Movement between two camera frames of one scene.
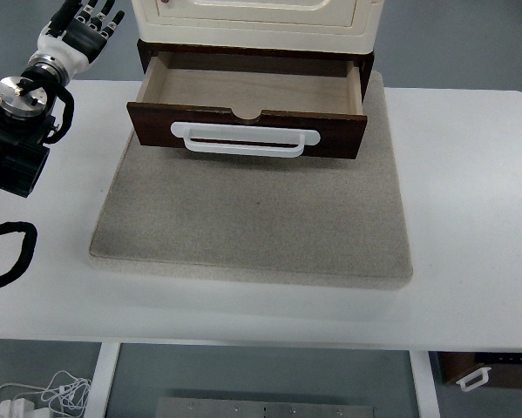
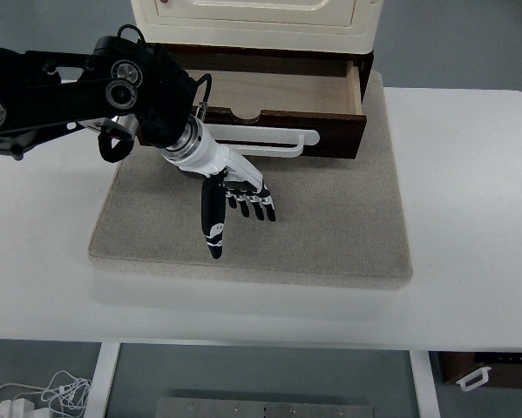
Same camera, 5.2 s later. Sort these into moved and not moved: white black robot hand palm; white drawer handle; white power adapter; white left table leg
Moved: white black robot hand palm
Not moved: white left table leg; white power adapter; white drawer handle
